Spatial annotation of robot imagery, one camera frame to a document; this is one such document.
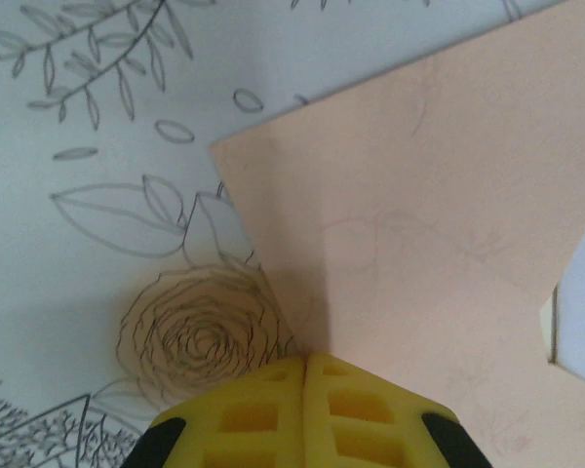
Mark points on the floral patterned table cover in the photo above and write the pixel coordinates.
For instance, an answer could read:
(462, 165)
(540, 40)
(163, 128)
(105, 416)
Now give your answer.
(78, 244)

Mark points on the peach paper envelope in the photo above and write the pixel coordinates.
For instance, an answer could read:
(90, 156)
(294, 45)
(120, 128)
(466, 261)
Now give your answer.
(395, 195)

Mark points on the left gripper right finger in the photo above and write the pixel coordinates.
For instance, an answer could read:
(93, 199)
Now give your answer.
(370, 424)

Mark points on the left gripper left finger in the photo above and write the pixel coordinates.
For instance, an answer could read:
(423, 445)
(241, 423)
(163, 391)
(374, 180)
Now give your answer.
(244, 424)

